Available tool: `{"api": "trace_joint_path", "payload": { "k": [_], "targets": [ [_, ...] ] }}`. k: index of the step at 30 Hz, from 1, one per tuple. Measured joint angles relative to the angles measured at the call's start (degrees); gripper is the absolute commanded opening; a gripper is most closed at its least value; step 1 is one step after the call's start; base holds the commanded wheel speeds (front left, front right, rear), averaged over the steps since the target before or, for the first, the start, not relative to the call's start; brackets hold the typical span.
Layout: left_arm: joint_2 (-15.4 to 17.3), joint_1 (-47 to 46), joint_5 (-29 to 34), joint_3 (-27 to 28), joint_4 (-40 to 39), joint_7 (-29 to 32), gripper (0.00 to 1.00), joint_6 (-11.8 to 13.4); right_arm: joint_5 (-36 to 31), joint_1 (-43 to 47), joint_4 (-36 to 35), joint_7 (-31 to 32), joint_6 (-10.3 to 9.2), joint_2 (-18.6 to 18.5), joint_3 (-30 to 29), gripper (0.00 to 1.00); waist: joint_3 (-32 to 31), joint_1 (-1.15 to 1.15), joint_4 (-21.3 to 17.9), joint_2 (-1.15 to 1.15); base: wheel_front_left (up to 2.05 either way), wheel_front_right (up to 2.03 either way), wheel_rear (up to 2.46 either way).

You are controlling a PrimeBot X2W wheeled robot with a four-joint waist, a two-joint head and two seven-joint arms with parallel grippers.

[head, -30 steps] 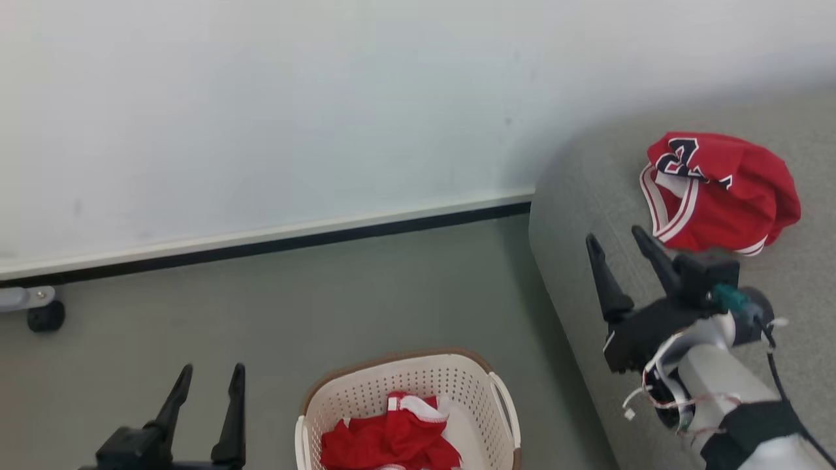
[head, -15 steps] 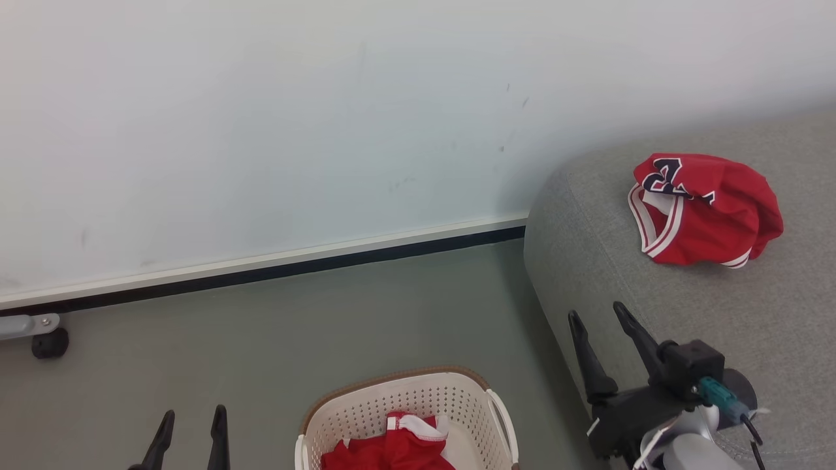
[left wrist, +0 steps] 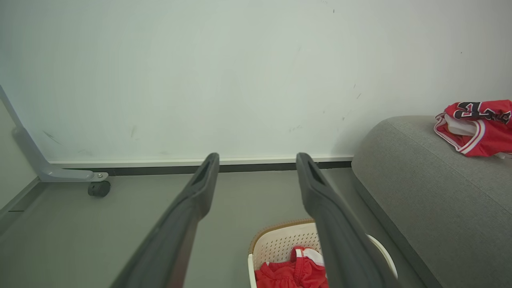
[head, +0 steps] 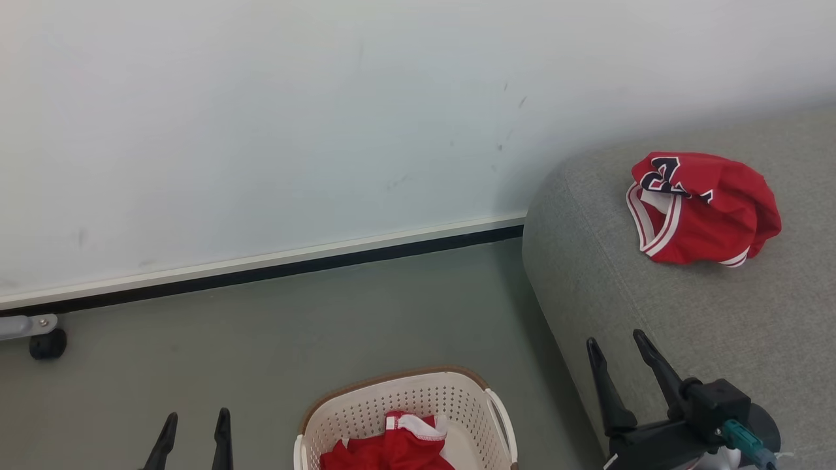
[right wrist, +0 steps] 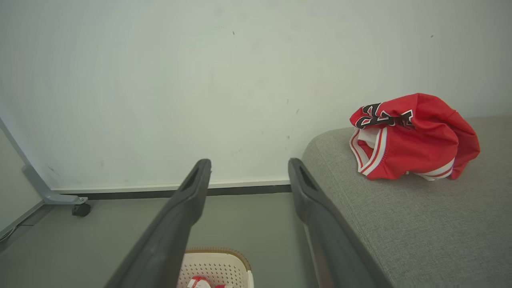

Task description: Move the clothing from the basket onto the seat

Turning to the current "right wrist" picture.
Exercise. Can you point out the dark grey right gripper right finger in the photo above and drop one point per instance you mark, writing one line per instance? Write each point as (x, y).
(328, 240)

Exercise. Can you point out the grey fabric sofa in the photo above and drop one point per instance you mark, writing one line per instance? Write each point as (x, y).
(420, 232)

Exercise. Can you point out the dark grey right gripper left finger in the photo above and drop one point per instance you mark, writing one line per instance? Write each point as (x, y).
(168, 232)

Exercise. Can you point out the white perforated laundry basket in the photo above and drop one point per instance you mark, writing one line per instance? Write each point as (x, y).
(220, 266)

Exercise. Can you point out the red basketball jersey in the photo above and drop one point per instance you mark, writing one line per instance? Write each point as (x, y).
(420, 140)

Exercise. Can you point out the black caster wheel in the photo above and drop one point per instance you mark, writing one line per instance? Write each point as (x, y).
(81, 210)

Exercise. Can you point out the grey metal partition foot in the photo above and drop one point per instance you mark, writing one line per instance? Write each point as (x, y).
(44, 191)

